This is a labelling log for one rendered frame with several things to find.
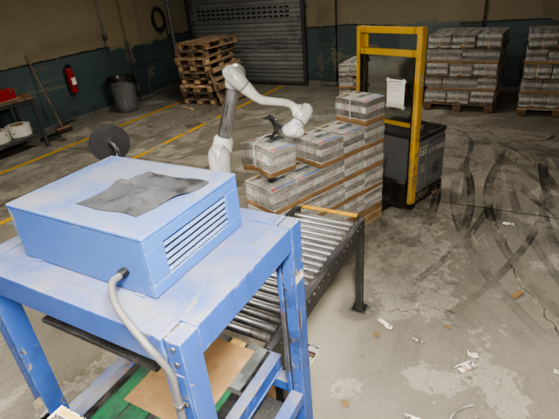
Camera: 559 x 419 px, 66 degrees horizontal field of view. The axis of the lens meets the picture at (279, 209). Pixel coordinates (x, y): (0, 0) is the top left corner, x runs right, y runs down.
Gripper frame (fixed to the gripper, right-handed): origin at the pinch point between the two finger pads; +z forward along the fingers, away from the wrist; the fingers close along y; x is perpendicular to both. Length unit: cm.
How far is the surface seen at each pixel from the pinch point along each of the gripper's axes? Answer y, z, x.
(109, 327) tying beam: -5, -161, -187
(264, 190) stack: 50, -4, -12
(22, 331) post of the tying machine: 19, -100, -204
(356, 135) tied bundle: 29, -16, 91
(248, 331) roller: 63, -119, -119
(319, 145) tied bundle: 25, -14, 45
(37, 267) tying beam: -11, -119, -194
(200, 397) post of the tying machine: 14, -183, -176
